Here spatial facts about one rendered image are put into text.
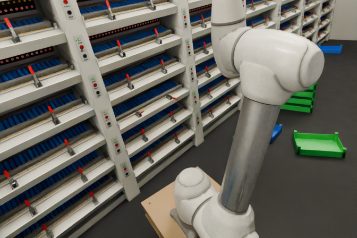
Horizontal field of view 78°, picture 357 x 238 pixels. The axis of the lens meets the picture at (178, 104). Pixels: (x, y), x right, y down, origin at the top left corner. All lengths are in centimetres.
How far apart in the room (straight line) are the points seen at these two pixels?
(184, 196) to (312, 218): 86
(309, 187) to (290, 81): 121
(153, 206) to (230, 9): 94
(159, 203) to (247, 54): 86
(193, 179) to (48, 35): 85
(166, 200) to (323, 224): 86
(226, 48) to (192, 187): 52
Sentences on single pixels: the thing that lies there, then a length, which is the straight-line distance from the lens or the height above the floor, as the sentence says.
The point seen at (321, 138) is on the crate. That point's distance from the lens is 209.
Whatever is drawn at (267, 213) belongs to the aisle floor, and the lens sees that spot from 152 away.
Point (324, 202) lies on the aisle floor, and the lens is 165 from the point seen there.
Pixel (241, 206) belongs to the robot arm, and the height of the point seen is 60.
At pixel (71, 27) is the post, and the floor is 114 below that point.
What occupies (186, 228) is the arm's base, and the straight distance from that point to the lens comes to 108.
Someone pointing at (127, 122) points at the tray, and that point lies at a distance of 139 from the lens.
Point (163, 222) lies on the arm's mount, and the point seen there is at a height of 30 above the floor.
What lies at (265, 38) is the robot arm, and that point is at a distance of 59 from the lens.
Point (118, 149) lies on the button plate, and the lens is 139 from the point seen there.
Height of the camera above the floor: 123
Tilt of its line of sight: 28 degrees down
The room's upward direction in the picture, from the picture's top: 10 degrees counter-clockwise
